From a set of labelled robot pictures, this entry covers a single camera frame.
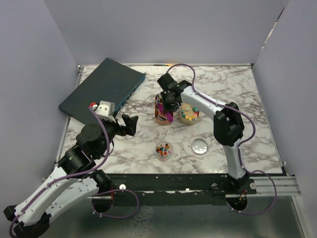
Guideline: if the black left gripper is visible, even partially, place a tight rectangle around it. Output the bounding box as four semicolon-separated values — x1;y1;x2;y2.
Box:
96;111;138;159

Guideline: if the purple plastic scoop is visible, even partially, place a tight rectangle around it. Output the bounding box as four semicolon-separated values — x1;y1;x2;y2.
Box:
158;104;173;122

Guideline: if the pink tray of lollipops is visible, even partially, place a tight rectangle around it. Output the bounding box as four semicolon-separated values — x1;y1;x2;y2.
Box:
155;93;172;125

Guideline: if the beige tray of star candies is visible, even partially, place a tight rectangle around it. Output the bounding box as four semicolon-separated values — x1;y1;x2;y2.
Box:
180;103;200;124

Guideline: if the silver round jar lid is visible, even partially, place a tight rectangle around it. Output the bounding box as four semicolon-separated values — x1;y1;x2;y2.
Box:
191;138;209;155

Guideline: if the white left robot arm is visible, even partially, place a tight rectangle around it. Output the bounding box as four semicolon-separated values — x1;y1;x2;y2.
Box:
3;114;139;238

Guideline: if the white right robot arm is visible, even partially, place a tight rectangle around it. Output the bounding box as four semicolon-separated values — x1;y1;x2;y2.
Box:
157;73;246;194

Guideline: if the clear plastic jar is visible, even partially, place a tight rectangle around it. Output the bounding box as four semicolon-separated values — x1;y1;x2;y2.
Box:
155;141;173;161

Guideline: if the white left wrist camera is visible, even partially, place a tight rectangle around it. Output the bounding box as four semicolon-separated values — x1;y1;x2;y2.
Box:
95;101;115;121

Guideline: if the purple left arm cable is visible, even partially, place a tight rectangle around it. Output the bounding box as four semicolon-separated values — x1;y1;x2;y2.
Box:
9;104;139;238

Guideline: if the dark teal network switch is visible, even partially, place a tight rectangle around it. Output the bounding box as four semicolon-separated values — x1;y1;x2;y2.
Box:
58;58;145;124

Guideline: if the black mounting rail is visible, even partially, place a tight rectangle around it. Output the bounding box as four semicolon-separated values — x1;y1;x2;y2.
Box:
74;173;258;206

